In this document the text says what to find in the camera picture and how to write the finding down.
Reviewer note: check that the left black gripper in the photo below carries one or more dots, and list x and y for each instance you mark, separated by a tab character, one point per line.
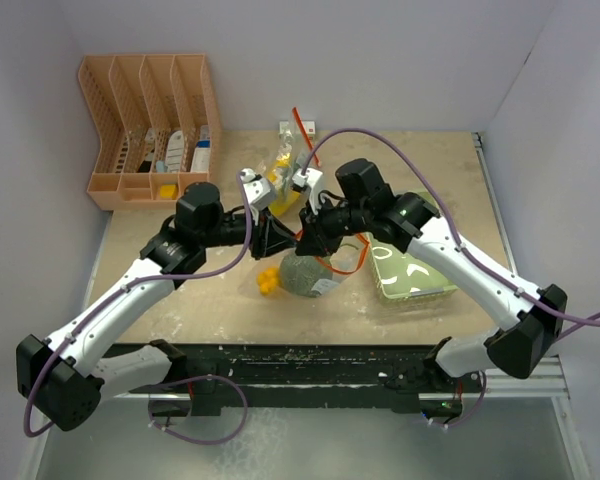
269	236

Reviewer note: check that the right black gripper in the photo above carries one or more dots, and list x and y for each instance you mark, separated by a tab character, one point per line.
316	238

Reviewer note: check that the netted green melon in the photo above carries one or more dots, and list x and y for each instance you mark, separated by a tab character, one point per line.
307	276

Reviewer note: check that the yellow banana bunch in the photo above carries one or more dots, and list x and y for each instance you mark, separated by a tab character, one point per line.
280	174

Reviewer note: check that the clear zip bag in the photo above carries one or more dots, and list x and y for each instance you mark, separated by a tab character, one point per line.
346	262
297	146

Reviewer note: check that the yellow bell pepper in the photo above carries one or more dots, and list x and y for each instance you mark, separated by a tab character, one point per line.
268	281

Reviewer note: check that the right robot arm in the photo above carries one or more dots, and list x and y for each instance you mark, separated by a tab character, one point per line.
525	316

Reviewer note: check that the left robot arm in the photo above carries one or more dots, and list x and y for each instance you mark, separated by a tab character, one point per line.
67	374

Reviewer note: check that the pale green plastic basket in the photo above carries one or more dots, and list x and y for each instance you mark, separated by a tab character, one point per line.
401	278

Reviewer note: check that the small green white box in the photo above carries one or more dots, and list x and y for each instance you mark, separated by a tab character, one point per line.
307	129

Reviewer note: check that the white blue box organizer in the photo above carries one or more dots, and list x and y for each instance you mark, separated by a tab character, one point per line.
202	152

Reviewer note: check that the yellow item in organizer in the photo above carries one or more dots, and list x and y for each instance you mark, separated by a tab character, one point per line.
168	192

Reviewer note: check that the white remote in organizer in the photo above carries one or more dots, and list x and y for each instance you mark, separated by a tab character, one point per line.
174	152

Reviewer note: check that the peach desk organizer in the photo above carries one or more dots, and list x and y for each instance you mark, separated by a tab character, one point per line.
136	102

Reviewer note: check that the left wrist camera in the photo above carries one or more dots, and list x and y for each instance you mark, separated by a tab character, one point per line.
260	192

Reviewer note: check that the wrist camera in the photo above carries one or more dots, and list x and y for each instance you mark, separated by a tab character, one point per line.
260	192
311	183

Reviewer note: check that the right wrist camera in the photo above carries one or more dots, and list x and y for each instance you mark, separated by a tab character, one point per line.
311	183

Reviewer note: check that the black table edge rail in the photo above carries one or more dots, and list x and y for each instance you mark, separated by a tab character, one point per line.
399	378

